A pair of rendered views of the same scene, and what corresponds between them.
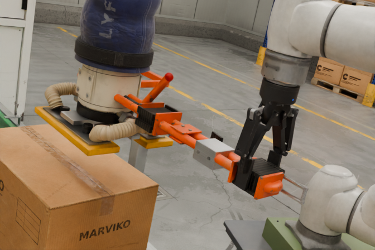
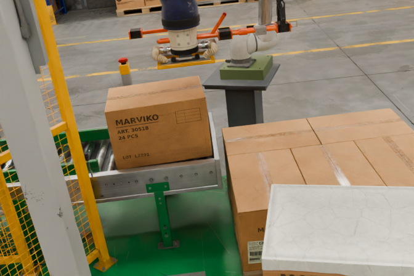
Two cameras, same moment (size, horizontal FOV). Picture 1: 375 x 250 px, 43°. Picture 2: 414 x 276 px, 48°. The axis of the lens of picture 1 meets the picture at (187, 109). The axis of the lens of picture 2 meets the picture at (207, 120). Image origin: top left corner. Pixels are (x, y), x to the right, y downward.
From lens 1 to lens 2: 2.33 m
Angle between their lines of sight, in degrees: 45
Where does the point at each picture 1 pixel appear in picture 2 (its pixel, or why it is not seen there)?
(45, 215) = (202, 103)
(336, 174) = not seen: hidden behind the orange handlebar
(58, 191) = (191, 95)
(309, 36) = not seen: outside the picture
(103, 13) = (186, 2)
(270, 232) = (226, 73)
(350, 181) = not seen: hidden behind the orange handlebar
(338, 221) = (252, 48)
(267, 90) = not seen: outside the picture
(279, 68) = not seen: outside the picture
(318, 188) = (240, 40)
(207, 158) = (263, 31)
